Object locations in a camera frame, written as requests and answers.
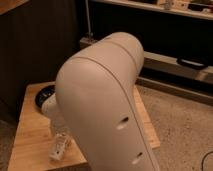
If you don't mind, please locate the wooden table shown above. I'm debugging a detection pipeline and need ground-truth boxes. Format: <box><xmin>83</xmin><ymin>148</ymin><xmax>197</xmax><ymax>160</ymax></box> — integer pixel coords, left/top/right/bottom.
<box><xmin>8</xmin><ymin>82</ymin><xmax>160</xmax><ymax>171</ymax></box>

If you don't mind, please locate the wooden wall shelf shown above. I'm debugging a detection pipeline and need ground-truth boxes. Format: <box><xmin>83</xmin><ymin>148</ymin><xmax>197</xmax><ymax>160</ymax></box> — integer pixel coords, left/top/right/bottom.
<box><xmin>91</xmin><ymin>0</ymin><xmax>213</xmax><ymax>21</ymax></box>

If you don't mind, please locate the white plastic bottle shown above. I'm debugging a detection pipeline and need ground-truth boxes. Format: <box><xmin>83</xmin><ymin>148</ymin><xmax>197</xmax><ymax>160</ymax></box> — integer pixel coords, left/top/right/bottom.
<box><xmin>49</xmin><ymin>133</ymin><xmax>71</xmax><ymax>161</ymax></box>

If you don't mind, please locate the black object on beam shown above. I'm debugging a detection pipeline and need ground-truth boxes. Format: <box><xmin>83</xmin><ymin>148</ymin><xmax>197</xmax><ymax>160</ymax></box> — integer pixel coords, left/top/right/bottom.
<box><xmin>176</xmin><ymin>58</ymin><xmax>208</xmax><ymax>70</ymax></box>

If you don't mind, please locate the black ceramic bowl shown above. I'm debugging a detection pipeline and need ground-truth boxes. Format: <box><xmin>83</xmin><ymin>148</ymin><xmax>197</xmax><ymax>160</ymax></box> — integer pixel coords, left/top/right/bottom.
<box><xmin>35</xmin><ymin>85</ymin><xmax>55</xmax><ymax>108</ymax></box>

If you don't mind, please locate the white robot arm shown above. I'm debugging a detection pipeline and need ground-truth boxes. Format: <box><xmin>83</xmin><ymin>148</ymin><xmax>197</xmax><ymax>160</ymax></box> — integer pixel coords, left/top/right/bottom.
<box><xmin>41</xmin><ymin>32</ymin><xmax>160</xmax><ymax>171</ymax></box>

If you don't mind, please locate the metal pole stand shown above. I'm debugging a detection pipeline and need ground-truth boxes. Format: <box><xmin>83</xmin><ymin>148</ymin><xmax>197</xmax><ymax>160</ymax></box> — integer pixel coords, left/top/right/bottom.
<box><xmin>85</xmin><ymin>0</ymin><xmax>93</xmax><ymax>40</ymax></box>

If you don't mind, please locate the black cable on floor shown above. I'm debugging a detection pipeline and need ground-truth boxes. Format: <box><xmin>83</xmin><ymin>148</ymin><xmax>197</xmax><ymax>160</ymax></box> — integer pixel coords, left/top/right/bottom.
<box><xmin>200</xmin><ymin>149</ymin><xmax>213</xmax><ymax>171</ymax></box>

